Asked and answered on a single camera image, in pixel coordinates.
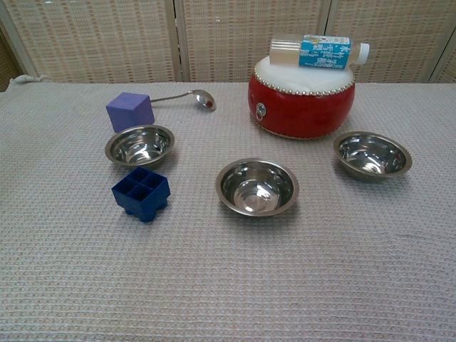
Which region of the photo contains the stainless steel bowl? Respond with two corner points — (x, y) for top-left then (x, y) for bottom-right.
(214, 157), (300, 217)
(104, 124), (176, 169)
(333, 130), (413, 183)

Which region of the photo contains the metal spoon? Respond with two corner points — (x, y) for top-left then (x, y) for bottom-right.
(149, 89), (217, 113)

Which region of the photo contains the red drum with white head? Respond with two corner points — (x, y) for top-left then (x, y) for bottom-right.
(247, 55), (357, 140)

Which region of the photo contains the purple foam cube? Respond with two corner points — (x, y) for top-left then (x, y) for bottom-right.
(105, 91), (156, 133)

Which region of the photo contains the woven folding screen panel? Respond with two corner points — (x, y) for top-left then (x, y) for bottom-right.
(176, 0), (332, 83)
(0, 0), (182, 85)
(326, 0), (456, 84)

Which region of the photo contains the plastic bottle with blue label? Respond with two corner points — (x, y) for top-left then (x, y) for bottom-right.
(269, 33), (371, 69)

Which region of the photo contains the beige waffle-weave tablecloth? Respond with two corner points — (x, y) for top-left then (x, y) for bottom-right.
(0, 74), (456, 342)

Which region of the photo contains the blue four-cell grid box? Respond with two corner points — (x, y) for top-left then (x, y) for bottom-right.
(110, 166), (171, 224)

